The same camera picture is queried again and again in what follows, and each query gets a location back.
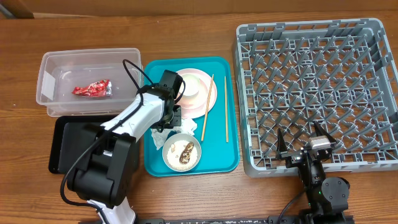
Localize grey bowl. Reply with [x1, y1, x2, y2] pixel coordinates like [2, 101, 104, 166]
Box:
[162, 133, 201, 172]

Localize brown food piece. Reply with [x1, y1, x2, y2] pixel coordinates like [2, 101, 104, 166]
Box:
[179, 142, 195, 164]

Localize white cup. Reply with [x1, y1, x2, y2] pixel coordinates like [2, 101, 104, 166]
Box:
[180, 73, 200, 98]

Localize teal plastic tray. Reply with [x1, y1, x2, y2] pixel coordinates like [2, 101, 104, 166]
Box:
[144, 57, 240, 177]

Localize white rice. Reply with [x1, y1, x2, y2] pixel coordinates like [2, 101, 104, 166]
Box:
[167, 140, 199, 172]

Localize white tissue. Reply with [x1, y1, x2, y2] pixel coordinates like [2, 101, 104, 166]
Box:
[151, 118, 198, 150]

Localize clear plastic bin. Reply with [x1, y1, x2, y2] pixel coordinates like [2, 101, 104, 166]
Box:
[36, 48, 142, 117]

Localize red foil wrapper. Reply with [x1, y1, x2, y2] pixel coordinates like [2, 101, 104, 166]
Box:
[72, 80, 112, 97]

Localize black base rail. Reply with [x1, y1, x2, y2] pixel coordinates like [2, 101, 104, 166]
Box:
[77, 214, 355, 224]

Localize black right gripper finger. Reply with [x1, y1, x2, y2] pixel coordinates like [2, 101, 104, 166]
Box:
[277, 129, 287, 152]
[313, 121, 336, 144]

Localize grey dish rack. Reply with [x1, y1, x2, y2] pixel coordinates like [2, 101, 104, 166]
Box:
[234, 18, 397, 177]

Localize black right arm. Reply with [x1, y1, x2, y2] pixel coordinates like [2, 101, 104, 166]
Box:
[276, 121, 352, 223]

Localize black tray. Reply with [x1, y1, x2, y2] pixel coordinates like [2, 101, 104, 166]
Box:
[49, 115, 114, 174]

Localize wooden chopstick on tray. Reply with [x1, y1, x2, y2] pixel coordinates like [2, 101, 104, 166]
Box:
[224, 77, 229, 143]

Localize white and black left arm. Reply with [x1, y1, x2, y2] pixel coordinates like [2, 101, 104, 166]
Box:
[60, 86, 178, 223]

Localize wooden chopstick on plate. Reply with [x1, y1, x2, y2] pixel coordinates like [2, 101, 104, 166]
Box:
[201, 74, 214, 141]

